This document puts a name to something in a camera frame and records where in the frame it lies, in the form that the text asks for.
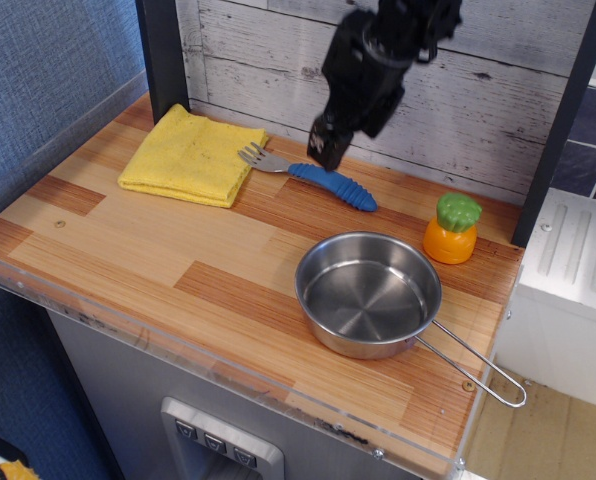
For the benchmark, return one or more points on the dark shelf post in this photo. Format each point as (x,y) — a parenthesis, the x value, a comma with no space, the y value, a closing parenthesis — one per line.
(582,69)
(163,55)

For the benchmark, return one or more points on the small steel pan wire handle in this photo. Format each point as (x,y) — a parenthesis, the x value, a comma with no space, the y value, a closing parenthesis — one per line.
(370,296)

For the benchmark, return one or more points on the white ribbed cabinet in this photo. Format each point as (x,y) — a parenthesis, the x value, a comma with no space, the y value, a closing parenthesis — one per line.
(549,334)

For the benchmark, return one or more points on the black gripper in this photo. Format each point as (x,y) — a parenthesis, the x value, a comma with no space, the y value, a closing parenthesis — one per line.
(364,67)

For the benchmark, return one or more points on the orange toy carrot green top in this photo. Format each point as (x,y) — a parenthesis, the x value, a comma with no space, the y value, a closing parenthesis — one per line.
(451,235)

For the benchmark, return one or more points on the dark right shelf post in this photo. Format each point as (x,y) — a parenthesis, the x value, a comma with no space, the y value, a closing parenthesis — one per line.
(582,69)

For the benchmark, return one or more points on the dark left shelf post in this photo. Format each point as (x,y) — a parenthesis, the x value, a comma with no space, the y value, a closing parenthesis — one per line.
(163,55)

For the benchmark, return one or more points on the yellow object bottom left corner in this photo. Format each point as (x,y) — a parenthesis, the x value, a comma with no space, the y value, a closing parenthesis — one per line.
(18,471)

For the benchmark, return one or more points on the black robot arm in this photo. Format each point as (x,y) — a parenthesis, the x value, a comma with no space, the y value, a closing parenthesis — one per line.
(437,21)

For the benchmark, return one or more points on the silver dispenser panel with buttons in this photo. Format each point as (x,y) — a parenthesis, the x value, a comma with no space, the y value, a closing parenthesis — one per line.
(206,447)

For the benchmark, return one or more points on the yellow folded cloth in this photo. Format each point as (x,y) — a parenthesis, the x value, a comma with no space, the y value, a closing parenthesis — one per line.
(191,158)

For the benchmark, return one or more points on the blue handled metal fork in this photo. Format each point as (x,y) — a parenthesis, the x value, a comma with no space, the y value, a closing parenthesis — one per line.
(343,187)

